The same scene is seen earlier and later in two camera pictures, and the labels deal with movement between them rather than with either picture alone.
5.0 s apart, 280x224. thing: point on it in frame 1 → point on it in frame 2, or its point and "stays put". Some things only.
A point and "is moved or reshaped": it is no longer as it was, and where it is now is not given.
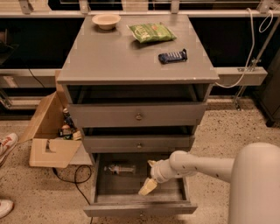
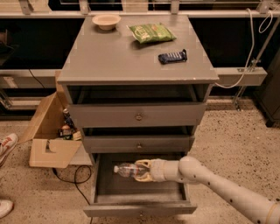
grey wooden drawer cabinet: [136, 83] stays put
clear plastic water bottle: [117, 169] is moved or reshaped
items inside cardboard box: [68, 129] stays put
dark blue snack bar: [173, 56] stays put
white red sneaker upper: [7, 143] stays put
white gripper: [157, 172] → [157, 170]
